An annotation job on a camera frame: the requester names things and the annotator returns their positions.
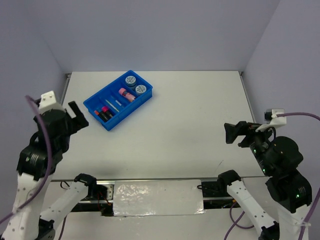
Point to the pink lidded small bottle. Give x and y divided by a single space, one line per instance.
123 92

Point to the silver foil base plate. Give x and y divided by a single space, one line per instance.
157 198

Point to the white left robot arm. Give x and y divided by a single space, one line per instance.
36 166

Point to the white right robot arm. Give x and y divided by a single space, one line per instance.
278 160

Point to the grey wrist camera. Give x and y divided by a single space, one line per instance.
273 119
48 103

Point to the blue compartment tray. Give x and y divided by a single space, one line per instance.
110 93

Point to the pink capped black highlighter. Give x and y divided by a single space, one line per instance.
107 112

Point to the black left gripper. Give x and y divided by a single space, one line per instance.
80 118

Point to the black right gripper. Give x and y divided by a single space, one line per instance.
241 126

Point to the blue paint jar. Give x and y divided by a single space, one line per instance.
131 81
140 89

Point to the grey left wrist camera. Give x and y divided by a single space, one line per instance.
48 103

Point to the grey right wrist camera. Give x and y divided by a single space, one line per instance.
273 119

